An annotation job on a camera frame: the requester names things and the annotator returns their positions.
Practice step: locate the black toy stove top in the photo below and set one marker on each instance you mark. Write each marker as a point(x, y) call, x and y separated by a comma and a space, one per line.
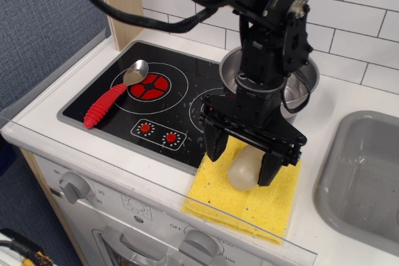
point(158, 117)

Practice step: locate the red handled metal spoon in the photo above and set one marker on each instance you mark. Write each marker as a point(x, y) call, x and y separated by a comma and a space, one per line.
point(133, 75)

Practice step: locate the grey timer knob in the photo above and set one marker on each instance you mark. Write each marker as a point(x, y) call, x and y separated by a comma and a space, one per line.
point(73, 187)

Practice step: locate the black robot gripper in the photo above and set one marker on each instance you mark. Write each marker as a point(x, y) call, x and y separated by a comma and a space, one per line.
point(253, 116)

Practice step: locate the grey oven knob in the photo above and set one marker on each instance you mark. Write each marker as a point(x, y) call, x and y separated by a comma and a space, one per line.
point(199, 247)

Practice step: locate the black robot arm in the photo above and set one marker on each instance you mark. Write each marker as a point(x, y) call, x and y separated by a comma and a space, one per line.
point(273, 46)

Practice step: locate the beige toy potato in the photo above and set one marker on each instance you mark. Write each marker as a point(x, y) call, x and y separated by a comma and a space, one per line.
point(244, 171)

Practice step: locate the yellow and black object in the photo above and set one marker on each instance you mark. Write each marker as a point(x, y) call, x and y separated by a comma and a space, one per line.
point(30, 257)

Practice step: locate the grey oven door handle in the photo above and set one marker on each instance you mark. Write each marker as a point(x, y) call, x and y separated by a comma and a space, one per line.
point(135, 248)

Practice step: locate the stainless steel bowl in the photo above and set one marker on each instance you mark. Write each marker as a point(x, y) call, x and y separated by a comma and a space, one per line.
point(295, 92)

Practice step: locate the grey plastic sink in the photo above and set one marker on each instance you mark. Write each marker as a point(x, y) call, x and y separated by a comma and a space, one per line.
point(357, 190)

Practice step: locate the yellow folded cloth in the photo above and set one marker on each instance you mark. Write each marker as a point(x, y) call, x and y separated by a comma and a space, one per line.
point(262, 212)

